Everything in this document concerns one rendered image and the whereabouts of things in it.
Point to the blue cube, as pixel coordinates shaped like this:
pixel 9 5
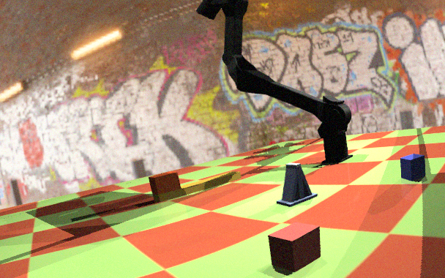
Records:
pixel 412 167

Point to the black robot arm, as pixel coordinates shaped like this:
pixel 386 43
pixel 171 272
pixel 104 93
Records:
pixel 334 115

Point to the reddish-pink cube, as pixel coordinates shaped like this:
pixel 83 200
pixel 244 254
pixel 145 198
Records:
pixel 295 246

